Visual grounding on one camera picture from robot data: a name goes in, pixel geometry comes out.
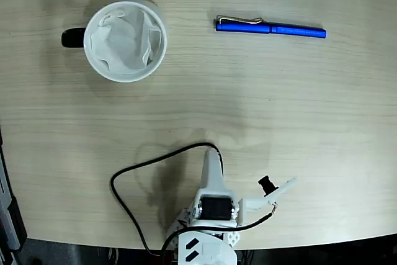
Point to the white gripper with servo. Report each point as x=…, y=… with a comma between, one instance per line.
x=216, y=208

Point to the blue pen with gold clip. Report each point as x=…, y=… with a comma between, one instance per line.
x=248, y=27

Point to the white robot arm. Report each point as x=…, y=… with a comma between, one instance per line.
x=211, y=249

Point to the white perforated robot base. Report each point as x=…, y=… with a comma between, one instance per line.
x=232, y=238

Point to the crumpled white tissue paper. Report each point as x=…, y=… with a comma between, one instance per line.
x=124, y=44

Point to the wrist camera on white mount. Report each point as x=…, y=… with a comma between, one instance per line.
x=257, y=203

